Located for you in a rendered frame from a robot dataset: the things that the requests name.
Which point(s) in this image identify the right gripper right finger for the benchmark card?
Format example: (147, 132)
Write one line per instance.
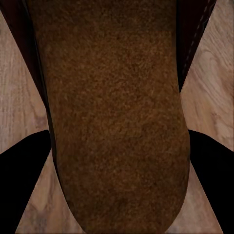
(214, 165)

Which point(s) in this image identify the sandal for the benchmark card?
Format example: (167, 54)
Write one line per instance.
(110, 73)

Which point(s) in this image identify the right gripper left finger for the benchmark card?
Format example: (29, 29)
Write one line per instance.
(20, 167)

